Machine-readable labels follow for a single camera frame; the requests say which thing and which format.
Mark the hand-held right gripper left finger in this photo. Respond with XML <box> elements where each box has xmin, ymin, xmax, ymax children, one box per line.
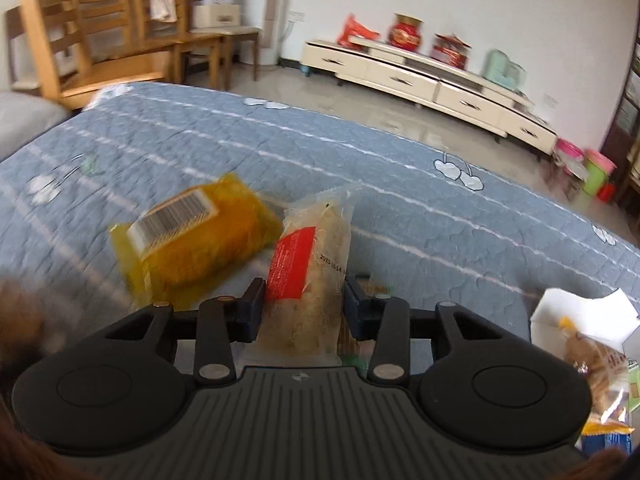
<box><xmin>97</xmin><ymin>277</ymin><xmax>267</xmax><ymax>387</ymax></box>

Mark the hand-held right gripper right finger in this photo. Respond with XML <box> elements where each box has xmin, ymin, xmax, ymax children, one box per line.
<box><xmin>344</xmin><ymin>275</ymin><xmax>521</xmax><ymax>387</ymax></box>

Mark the clear red label snack packet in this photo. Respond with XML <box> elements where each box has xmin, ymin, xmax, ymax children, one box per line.
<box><xmin>244</xmin><ymin>184</ymin><xmax>364</xmax><ymax>367</ymax></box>

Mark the yellow snack packet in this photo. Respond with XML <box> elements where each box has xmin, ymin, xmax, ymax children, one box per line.
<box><xmin>109</xmin><ymin>173</ymin><xmax>284</xmax><ymax>312</ymax></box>

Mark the white cardboard box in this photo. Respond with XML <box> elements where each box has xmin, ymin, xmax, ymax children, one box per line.
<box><xmin>529</xmin><ymin>287</ymin><xmax>640</xmax><ymax>461</ymax></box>

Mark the blue quilted blanket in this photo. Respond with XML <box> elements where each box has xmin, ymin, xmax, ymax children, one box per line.
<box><xmin>0</xmin><ymin>82</ymin><xmax>640</xmax><ymax>461</ymax></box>

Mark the cream tv cabinet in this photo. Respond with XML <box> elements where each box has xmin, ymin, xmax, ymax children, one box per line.
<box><xmin>299</xmin><ymin>37</ymin><xmax>559</xmax><ymax>156</ymax></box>

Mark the clear bread packet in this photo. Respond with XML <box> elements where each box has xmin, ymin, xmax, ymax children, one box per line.
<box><xmin>559</xmin><ymin>315</ymin><xmax>632</xmax><ymax>429</ymax></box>

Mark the small wooden stool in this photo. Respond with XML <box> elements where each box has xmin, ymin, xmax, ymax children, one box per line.
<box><xmin>549</xmin><ymin>156</ymin><xmax>589</xmax><ymax>197</ymax></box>

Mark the light wooden chair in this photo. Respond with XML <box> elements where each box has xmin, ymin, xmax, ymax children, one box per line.
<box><xmin>17</xmin><ymin>0</ymin><xmax>174</xmax><ymax>111</ymax></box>
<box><xmin>134</xmin><ymin>0</ymin><xmax>226</xmax><ymax>92</ymax></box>
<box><xmin>75</xmin><ymin>0</ymin><xmax>152</xmax><ymax>62</ymax></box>

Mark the pink plastic basin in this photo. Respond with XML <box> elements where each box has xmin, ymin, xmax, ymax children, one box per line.
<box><xmin>554</xmin><ymin>137</ymin><xmax>586</xmax><ymax>169</ymax></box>

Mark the dark back wooden chair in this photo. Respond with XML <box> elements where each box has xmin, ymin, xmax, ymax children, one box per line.
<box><xmin>187</xmin><ymin>0</ymin><xmax>262</xmax><ymax>82</ymax></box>

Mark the red carousel ornament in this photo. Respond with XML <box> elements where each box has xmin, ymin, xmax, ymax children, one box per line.
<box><xmin>430</xmin><ymin>32</ymin><xmax>472</xmax><ymax>71</ymax></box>

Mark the red plastic bag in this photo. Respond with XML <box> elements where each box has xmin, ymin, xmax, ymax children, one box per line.
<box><xmin>337</xmin><ymin>13</ymin><xmax>381</xmax><ymax>51</ymax></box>

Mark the green bucket with pink lid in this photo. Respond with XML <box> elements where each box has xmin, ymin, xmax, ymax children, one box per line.
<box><xmin>582</xmin><ymin>148</ymin><xmax>617</xmax><ymax>197</ymax></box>

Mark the mint green kitchen appliance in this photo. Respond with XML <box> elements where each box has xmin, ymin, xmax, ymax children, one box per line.
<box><xmin>482</xmin><ymin>49</ymin><xmax>526</xmax><ymax>92</ymax></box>

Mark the red gold vase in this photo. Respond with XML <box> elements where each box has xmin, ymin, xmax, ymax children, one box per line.
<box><xmin>387</xmin><ymin>13</ymin><xmax>424</xmax><ymax>51</ymax></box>

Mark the blue snack packet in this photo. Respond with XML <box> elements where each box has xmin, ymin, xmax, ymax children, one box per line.
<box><xmin>581</xmin><ymin>431</ymin><xmax>637</xmax><ymax>462</ymax></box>

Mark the white tower air conditioner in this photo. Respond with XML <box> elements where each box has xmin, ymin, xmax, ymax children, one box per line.
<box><xmin>253</xmin><ymin>0</ymin><xmax>296</xmax><ymax>69</ymax></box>

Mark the white paper bag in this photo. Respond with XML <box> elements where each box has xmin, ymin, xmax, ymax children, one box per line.
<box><xmin>192</xmin><ymin>0</ymin><xmax>241</xmax><ymax>29</ymax></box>

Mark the beige towel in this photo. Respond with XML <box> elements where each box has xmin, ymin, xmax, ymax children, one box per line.
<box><xmin>149</xmin><ymin>0</ymin><xmax>179</xmax><ymax>24</ymax></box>

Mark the dark wooden display shelf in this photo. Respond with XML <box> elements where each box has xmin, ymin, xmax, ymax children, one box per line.
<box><xmin>599</xmin><ymin>10</ymin><xmax>640</xmax><ymax>213</ymax></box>

